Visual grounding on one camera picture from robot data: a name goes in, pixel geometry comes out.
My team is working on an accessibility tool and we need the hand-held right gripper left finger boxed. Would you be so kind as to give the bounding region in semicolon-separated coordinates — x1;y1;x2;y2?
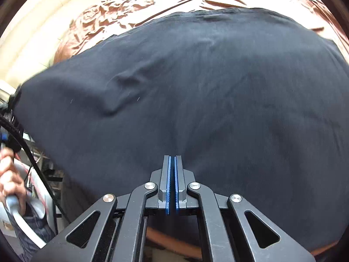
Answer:
30;155;171;262

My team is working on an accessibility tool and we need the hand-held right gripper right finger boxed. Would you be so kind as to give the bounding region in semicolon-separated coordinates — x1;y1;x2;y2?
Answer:
174;155;317;262

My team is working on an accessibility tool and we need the black t-shirt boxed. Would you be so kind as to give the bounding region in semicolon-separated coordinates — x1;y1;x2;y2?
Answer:
12;8;349;255

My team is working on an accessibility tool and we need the person's left hand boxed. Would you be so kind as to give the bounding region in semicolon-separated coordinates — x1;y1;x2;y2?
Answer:
0;147;28;217

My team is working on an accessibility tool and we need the person's denim-clad leg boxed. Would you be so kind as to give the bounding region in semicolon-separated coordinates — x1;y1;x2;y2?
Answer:
5;205;56;262

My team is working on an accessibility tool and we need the cream padded headboard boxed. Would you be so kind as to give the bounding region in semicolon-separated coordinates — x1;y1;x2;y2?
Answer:
0;0;133;88

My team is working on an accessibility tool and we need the brown blanket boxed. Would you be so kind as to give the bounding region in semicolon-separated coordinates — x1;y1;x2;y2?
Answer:
53;0;349;259

